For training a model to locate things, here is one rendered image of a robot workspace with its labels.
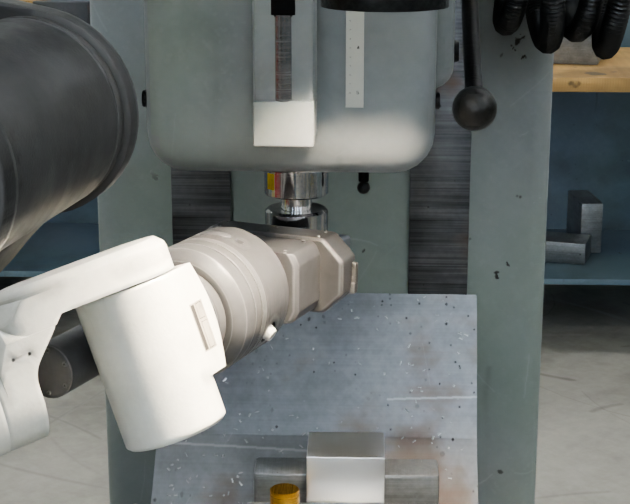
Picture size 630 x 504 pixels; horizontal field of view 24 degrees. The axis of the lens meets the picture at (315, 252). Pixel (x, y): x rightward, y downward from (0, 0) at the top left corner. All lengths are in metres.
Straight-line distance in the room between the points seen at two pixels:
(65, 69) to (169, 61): 0.36
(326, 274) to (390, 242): 0.45
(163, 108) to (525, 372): 0.65
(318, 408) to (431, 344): 0.13
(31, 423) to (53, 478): 2.95
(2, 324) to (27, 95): 0.28
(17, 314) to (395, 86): 0.30
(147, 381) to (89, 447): 3.10
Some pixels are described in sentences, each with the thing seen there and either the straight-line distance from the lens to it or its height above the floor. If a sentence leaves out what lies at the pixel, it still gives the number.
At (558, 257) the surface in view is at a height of 0.25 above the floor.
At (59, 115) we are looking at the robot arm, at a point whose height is 1.42.
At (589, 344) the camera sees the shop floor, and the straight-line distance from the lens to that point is 4.81.
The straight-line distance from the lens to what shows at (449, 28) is 1.17.
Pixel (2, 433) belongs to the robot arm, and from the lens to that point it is 0.85.
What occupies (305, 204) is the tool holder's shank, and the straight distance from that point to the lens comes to 1.08.
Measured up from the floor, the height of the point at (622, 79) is 0.87.
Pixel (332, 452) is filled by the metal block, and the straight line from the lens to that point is 1.13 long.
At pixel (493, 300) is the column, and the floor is 1.09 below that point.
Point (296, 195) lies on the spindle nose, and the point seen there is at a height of 1.28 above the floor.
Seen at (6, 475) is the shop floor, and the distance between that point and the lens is 3.84.
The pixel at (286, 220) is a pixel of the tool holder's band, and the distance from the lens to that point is 1.07.
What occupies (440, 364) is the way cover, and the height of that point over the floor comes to 1.03.
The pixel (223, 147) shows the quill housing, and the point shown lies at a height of 1.33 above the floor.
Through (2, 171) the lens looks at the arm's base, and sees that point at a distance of 0.55.
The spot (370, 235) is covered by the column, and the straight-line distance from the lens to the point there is 1.47.
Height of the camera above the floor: 1.52
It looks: 15 degrees down
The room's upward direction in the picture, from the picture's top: straight up
